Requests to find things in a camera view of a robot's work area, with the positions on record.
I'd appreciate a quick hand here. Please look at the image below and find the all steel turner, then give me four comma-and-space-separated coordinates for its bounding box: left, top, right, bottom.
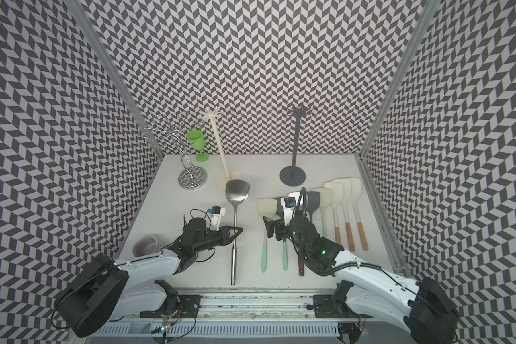
225, 179, 250, 286

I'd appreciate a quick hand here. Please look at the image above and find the grey spatula mint handle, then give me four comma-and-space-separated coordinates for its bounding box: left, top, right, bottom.
306, 191, 320, 223
276, 196, 291, 272

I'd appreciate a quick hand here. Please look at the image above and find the green plastic goblet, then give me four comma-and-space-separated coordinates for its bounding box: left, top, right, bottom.
186, 129, 209, 163

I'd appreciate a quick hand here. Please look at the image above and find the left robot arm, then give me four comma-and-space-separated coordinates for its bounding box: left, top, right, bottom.
53, 218, 243, 338

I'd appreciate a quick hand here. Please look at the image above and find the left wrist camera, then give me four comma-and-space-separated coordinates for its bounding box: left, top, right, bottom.
206, 206, 226, 230

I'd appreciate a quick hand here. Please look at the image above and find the cream spatula wooden handle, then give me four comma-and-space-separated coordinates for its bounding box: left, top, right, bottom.
348, 177, 369, 251
324, 181, 343, 245

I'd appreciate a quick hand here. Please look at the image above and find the cream utensil rack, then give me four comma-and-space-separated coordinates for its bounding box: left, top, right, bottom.
203, 107, 243, 190

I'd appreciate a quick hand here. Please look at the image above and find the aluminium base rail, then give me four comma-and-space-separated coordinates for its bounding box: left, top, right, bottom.
91, 290, 404, 343

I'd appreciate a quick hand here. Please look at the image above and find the dark grey utensil rack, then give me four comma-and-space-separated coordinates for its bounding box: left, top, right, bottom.
279, 106, 309, 186

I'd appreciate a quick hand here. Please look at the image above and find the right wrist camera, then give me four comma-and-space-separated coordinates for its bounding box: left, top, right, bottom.
280, 196, 297, 226

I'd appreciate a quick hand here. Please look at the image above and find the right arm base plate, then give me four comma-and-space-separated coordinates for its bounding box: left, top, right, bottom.
312, 295, 360, 320

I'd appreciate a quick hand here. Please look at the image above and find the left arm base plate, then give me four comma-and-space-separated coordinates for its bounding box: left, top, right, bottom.
139, 295, 202, 319

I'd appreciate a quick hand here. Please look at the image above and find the cream spatula mint handle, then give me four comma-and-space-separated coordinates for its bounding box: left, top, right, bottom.
313, 187, 333, 238

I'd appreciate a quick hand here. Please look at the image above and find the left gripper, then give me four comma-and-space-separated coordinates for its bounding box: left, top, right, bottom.
194, 226, 244, 254

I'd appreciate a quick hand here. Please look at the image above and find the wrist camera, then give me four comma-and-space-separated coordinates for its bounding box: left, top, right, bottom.
206, 206, 226, 230
280, 196, 297, 226

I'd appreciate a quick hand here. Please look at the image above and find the pink ceramic mug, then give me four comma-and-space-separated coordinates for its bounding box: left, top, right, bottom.
133, 236, 159, 257

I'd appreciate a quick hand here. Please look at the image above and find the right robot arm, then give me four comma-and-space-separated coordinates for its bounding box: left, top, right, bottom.
262, 189, 460, 343

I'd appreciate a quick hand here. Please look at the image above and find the cream wide turner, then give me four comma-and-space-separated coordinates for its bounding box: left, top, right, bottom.
257, 198, 277, 273

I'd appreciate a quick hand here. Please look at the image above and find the steel turner brown handle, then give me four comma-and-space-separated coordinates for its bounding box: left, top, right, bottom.
286, 191, 306, 277

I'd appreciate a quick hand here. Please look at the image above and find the chrome wire mug tree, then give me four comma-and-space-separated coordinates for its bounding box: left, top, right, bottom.
146, 119, 208, 191

